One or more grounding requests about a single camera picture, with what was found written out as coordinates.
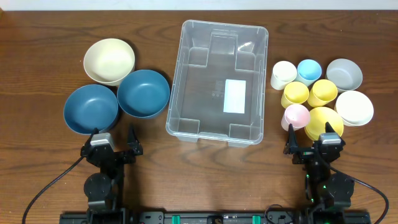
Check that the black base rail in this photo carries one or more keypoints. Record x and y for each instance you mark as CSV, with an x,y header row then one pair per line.
x,y
273,216

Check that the yellow cup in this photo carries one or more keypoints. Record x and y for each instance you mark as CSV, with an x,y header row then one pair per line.
x,y
322,92
294,93

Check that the light blue cup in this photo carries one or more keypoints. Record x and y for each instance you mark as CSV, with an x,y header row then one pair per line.
x,y
308,71

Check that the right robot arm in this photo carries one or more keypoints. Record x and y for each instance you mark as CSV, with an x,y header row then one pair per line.
x,y
330,193

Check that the cream white cup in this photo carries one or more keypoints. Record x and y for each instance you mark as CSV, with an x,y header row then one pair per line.
x,y
283,73

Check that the cream large bowl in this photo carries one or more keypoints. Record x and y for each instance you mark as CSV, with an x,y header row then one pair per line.
x,y
109,61

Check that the grey small bowl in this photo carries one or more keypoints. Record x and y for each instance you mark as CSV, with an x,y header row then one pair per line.
x,y
345,74

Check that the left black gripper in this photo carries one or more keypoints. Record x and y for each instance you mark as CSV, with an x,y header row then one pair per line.
x,y
134,148

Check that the pink cup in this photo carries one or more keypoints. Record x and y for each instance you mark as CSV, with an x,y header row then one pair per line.
x,y
297,115

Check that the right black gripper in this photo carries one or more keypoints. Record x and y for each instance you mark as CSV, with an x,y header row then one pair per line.
x,y
291,147

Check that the white small bowl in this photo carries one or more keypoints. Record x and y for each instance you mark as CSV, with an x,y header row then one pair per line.
x,y
355,108

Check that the white label sticker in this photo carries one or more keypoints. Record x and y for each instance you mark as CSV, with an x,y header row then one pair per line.
x,y
234,96

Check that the dark blue bowl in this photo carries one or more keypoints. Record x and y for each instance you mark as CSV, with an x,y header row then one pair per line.
x,y
89,107
143,94

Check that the clear plastic storage container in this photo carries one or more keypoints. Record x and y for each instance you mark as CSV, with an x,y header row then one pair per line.
x,y
210,53

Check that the yellow small bowl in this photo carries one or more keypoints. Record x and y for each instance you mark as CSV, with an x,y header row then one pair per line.
x,y
318,118

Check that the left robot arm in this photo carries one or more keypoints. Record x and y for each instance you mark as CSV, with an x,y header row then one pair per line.
x,y
104,189

